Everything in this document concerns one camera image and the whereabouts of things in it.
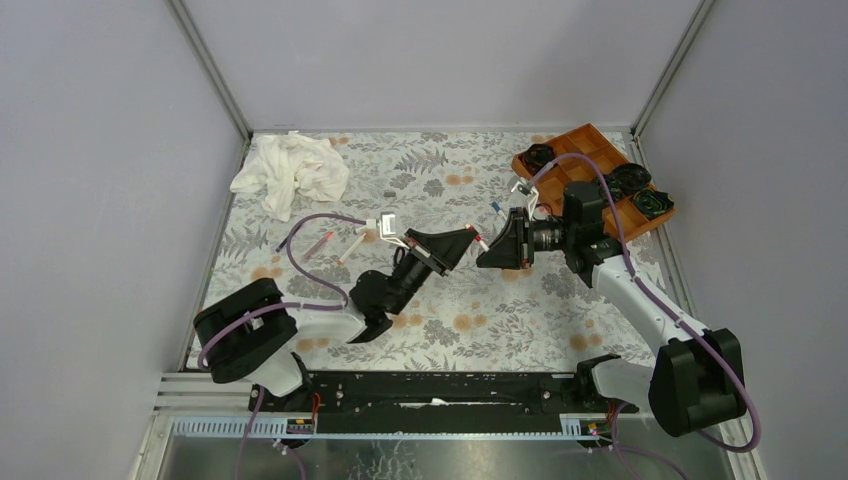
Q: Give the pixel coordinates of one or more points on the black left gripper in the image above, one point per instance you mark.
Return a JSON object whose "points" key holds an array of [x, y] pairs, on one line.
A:
{"points": [[444, 251]]}

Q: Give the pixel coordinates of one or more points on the white pen red tip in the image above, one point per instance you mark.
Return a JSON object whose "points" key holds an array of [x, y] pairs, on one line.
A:
{"points": [[350, 250], [482, 244]]}

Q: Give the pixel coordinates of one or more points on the floral patterned mat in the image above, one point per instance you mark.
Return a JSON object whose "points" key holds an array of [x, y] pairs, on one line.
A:
{"points": [[540, 319]]}

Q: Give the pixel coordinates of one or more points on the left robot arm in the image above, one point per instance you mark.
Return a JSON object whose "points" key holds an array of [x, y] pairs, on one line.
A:
{"points": [[252, 334]]}

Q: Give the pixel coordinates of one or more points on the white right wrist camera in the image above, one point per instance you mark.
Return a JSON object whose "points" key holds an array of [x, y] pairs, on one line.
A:
{"points": [[527, 190]]}

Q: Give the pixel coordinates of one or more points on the white crumpled cloth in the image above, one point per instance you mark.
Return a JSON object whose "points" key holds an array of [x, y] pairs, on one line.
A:
{"points": [[286, 165]]}

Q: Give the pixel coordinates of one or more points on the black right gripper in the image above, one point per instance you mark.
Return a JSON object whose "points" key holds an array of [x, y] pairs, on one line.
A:
{"points": [[514, 247]]}

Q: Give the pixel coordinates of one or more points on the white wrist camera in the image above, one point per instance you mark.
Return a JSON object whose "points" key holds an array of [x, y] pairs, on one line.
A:
{"points": [[527, 190], [386, 226]]}

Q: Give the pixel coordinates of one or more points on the orange compartment tray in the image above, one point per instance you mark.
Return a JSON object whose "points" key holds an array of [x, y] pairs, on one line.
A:
{"points": [[640, 205]]}

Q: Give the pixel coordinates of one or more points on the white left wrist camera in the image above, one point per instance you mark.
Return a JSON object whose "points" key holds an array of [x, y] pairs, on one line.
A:
{"points": [[386, 226]]}

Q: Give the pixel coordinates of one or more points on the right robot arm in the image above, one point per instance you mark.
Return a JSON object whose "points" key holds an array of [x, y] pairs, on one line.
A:
{"points": [[697, 380]]}

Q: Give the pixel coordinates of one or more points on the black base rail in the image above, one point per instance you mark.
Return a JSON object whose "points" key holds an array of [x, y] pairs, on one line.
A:
{"points": [[488, 403]]}

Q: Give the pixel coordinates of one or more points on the pink pen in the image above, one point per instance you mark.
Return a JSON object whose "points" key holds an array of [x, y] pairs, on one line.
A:
{"points": [[317, 246]]}

